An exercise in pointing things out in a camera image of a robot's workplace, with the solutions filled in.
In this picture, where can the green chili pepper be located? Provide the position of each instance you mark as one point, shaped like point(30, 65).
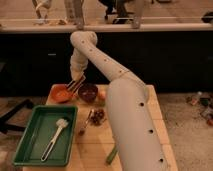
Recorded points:
point(111, 156)

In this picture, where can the red bowl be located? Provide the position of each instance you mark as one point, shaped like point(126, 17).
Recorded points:
point(60, 94)

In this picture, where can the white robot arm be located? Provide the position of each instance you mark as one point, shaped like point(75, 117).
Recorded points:
point(126, 101)

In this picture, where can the brown pine cone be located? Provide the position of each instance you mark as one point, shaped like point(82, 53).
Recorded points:
point(98, 117)

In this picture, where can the dark maroon bowl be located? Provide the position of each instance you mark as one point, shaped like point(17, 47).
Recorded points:
point(88, 92)

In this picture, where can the wooden table board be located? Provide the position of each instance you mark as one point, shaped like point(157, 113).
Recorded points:
point(89, 151)

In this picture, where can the red yellow apple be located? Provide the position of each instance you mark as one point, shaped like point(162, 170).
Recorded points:
point(102, 95)

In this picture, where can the metal fork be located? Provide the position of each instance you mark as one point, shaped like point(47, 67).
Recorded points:
point(83, 128)

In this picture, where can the green plastic tray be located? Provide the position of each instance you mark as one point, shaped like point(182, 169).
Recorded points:
point(38, 133)

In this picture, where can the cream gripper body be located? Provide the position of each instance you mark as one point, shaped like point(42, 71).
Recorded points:
point(76, 75)

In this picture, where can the white dish brush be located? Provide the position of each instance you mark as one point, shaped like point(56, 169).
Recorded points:
point(61, 124)

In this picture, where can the black stand on floor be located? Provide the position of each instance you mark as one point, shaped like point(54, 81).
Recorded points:
point(4, 126)

